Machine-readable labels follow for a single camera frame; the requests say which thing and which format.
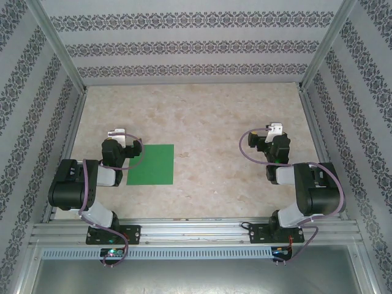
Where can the green paper sheet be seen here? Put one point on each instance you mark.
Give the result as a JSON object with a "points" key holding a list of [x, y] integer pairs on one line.
{"points": [[156, 168]]}

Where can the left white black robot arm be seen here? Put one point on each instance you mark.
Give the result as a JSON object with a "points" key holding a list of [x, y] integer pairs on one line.
{"points": [[65, 190]]}

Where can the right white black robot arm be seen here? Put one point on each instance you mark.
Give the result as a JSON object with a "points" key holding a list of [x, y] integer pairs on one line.
{"points": [[318, 196]]}

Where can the grey metal panel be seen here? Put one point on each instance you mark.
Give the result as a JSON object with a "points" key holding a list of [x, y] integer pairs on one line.
{"points": [[196, 275]]}

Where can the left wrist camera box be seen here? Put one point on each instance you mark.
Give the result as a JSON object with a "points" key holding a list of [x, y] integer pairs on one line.
{"points": [[120, 139]]}

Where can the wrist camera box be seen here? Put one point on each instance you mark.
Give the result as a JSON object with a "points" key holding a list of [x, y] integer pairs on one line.
{"points": [[275, 128], [120, 139]]}

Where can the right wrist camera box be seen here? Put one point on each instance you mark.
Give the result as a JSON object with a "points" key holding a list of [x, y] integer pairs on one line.
{"points": [[275, 128]]}

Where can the aluminium side rail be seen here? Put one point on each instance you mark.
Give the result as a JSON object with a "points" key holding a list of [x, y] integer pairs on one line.
{"points": [[74, 122], [312, 122]]}

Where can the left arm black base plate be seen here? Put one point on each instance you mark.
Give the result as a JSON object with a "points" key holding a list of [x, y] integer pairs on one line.
{"points": [[134, 234]]}

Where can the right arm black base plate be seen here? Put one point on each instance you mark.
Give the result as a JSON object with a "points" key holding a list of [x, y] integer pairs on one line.
{"points": [[257, 234]]}

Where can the aluminium frame post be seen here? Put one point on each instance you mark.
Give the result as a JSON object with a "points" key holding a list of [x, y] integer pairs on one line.
{"points": [[60, 46], [326, 46]]}

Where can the long aluminium mounting rail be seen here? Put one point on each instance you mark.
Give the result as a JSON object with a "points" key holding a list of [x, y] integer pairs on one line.
{"points": [[196, 229]]}

